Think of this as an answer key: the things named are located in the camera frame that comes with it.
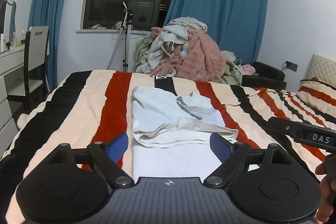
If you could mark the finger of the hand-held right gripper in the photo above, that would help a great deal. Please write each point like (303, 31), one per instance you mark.
(281, 125)

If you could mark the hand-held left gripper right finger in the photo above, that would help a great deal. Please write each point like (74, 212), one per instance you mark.
(219, 146)

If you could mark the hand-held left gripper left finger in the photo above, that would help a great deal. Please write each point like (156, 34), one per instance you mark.
(118, 145)

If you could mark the white shirt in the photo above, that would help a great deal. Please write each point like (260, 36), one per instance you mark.
(162, 113)

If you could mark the person's right hand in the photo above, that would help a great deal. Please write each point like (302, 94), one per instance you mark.
(326, 195)

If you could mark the striped pillow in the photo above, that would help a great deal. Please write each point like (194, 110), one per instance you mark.
(320, 98)

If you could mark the black armchair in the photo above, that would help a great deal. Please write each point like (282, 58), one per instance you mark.
(267, 77)

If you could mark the striped fleece blanket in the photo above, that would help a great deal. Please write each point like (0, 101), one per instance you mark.
(78, 108)

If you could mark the pink clothing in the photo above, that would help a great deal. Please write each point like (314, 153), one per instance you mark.
(248, 69)

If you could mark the quilted beige headboard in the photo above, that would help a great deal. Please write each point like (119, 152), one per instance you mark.
(325, 69)

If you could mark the pale green blanket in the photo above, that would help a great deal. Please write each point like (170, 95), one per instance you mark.
(231, 74)

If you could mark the pink fluffy blanket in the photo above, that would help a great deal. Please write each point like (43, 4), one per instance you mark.
(202, 58)

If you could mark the green printed blanket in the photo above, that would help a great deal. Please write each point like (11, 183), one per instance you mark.
(141, 48)

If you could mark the standing garment steamer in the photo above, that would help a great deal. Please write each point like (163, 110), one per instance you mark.
(127, 37)

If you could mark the white hooded garment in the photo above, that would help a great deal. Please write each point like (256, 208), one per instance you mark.
(160, 43)

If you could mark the beige cloth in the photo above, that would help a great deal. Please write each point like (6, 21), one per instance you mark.
(97, 27)
(118, 26)

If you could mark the black and white chair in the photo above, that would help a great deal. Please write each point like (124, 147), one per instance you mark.
(38, 50)

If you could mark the grey sweatshirt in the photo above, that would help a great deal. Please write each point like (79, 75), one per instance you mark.
(183, 22)

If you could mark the white dressing table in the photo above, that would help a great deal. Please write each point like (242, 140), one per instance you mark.
(9, 64)

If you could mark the group of toiletry bottles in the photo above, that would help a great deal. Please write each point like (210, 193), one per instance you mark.
(2, 41)

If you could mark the wavy framed mirror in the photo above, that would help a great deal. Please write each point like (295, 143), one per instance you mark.
(6, 16)

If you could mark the dark wall socket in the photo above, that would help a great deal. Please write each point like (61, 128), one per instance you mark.
(292, 66)

